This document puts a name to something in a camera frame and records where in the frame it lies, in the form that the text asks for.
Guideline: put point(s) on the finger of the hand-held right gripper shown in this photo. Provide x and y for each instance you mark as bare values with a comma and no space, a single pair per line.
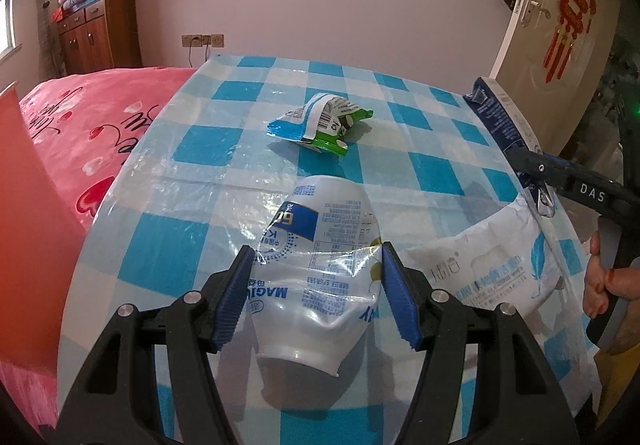
537,167

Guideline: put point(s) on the wide beige wall outlet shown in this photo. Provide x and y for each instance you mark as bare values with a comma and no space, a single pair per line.
192,40

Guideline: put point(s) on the pink printed bedsheet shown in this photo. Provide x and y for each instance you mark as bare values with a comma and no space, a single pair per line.
100,125

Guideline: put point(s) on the orange plastic bucket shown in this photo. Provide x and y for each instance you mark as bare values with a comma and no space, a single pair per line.
30,225

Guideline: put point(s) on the green white snack wrapper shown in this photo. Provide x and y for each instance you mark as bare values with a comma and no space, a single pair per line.
320,125

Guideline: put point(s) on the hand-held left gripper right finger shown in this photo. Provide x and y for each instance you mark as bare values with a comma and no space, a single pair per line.
402,300

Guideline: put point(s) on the white crushed bottle blue label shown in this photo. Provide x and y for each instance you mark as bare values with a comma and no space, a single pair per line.
310,315

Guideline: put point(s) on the small red box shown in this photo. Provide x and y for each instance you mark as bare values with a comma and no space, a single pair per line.
58,15

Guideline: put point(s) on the brown wooden cabinet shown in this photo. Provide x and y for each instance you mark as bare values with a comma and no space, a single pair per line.
100,40

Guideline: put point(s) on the small beige wall outlet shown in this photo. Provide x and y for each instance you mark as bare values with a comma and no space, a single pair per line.
217,40

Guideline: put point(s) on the blue and white carton box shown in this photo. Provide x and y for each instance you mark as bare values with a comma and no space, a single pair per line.
500,115

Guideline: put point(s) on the window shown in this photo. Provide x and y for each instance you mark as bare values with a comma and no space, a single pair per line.
7,20

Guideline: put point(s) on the large white packaging bag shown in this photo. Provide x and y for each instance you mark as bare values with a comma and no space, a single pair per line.
480,265

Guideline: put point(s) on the person's right hand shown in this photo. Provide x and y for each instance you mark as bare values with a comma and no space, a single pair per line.
592,285

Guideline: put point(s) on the cream door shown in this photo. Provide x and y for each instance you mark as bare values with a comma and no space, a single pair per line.
520,67

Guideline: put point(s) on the blue white checkered tablecloth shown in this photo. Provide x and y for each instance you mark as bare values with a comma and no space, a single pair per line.
225,140

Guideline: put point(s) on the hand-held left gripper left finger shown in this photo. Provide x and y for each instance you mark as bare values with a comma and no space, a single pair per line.
230,305

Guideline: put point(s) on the grey checkered curtain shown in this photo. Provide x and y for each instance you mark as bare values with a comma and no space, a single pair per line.
47,0

